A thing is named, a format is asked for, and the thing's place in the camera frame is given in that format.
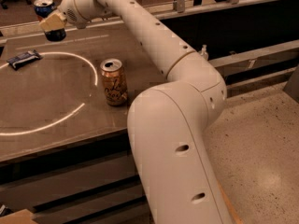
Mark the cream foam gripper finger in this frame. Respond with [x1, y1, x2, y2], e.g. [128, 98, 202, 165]
[38, 9, 67, 32]

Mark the blue pepsi can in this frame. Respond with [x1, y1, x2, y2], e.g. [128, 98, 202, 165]
[34, 0, 66, 42]

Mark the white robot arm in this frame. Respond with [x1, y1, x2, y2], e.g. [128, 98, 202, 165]
[40, 0, 233, 224]

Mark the blue rxbar blueberry wrapper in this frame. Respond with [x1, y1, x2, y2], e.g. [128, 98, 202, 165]
[7, 50, 42, 71]

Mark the gold lacroix can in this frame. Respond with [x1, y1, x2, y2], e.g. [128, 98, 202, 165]
[100, 58, 128, 106]

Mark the right clear sanitizer bottle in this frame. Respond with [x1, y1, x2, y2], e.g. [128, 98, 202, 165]
[200, 45, 208, 60]

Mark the grey drawer cabinet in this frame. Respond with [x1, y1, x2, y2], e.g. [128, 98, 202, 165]
[0, 133, 150, 224]

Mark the grey metal shelf ledge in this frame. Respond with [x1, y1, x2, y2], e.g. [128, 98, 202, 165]
[209, 40, 299, 77]

